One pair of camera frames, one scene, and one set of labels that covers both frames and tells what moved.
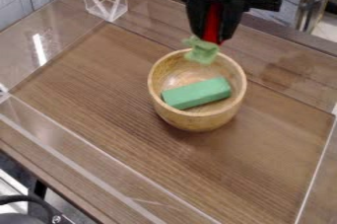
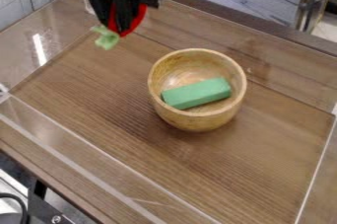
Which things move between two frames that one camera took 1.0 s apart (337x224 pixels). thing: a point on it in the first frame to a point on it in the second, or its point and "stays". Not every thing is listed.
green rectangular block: [188, 96] stays
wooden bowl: [175, 72] stays
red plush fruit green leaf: [203, 49] to [108, 35]
